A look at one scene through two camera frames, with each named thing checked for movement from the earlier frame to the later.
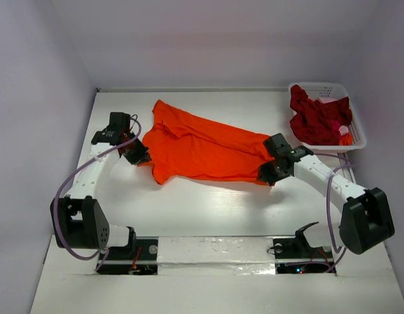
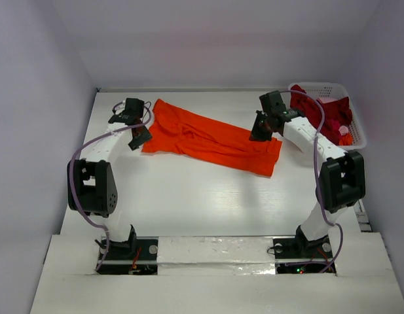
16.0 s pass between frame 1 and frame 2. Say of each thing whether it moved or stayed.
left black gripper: moved
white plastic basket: stayed
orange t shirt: moved
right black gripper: moved
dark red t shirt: stayed
